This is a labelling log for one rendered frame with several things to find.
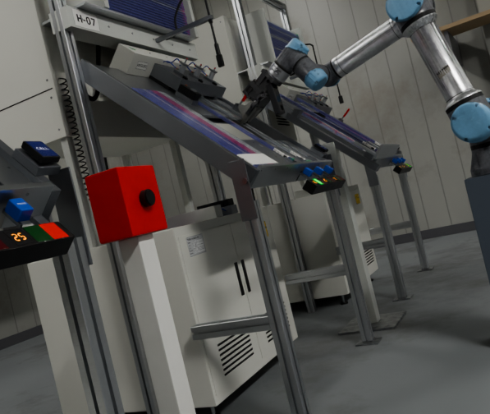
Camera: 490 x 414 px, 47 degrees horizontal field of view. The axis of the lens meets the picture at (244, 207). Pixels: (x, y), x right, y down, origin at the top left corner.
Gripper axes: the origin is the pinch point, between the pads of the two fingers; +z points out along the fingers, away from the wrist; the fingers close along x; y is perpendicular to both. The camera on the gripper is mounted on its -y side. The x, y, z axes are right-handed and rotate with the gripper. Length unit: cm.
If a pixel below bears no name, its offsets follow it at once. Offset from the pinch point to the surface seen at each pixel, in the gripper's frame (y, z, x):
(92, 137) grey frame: 17, 24, 52
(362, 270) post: -67, 24, -48
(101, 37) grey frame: 46, 4, 36
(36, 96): 46, 31, 49
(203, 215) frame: -15.9, 31.4, 15.1
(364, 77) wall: 64, -12, -329
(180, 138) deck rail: -6.0, 2.9, 49.0
